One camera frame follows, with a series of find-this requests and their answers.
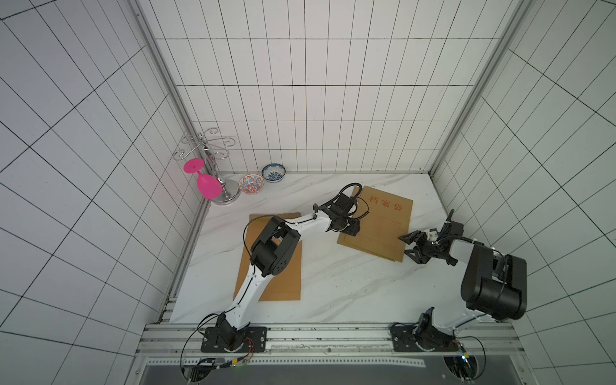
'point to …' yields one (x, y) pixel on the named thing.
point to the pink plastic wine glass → (208, 188)
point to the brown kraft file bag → (274, 251)
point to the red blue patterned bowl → (251, 184)
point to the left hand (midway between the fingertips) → (350, 230)
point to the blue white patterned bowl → (273, 172)
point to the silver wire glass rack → (212, 145)
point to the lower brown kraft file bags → (382, 231)
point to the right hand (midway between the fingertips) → (405, 239)
